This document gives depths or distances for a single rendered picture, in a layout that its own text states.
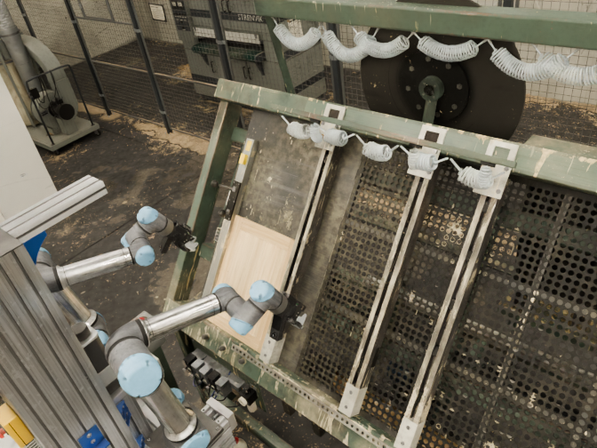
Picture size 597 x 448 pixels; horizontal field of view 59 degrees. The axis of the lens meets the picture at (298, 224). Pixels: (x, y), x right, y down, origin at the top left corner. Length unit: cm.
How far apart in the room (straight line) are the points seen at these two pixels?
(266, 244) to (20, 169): 380
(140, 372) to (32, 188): 454
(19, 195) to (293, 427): 381
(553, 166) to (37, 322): 167
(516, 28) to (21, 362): 198
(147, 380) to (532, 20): 175
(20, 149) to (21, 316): 425
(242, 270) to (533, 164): 142
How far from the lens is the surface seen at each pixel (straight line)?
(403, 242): 206
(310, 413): 239
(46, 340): 181
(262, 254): 253
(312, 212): 229
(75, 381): 193
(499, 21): 219
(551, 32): 214
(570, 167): 189
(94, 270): 214
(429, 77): 243
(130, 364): 163
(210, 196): 284
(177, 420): 186
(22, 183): 596
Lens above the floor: 281
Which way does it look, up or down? 36 degrees down
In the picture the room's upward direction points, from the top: 10 degrees counter-clockwise
